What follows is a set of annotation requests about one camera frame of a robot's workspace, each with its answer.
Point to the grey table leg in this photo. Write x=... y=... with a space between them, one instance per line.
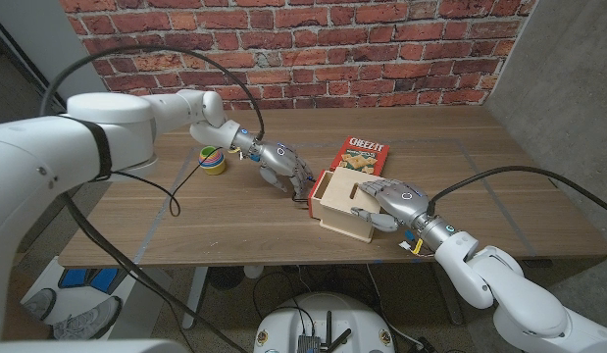
x=457 y=319

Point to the white table leg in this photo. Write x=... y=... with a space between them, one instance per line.
x=195 y=294

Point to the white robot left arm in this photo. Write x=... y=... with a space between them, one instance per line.
x=48 y=162

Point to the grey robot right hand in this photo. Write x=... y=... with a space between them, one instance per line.
x=403 y=203

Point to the black torso antenna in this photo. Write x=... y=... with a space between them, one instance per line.
x=328 y=326
x=339 y=339

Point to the wooden box with slot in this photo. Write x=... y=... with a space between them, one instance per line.
x=339 y=193

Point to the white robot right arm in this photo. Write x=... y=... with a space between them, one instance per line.
x=519 y=304

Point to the white robot torso base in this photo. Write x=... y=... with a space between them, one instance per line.
x=322 y=318

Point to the blue floor pad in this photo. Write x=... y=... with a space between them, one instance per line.
x=94 y=278

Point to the grey sneaker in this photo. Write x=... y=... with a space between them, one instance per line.
x=40 y=305
x=89 y=321

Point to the printed red brick backdrop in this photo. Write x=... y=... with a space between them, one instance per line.
x=332 y=49

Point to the colourful stacking cup toy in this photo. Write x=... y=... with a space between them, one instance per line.
x=212 y=161

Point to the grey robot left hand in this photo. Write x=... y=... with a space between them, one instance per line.
x=281 y=159

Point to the person leg brown trousers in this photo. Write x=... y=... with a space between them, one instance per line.
x=28 y=328

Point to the white floor board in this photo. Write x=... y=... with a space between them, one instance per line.
x=63 y=294

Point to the black floor power strip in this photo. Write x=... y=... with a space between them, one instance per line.
x=423 y=345

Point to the red Cheez-It cracker box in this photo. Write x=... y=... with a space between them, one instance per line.
x=362 y=152

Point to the small grey torso device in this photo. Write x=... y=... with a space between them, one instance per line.
x=309 y=344

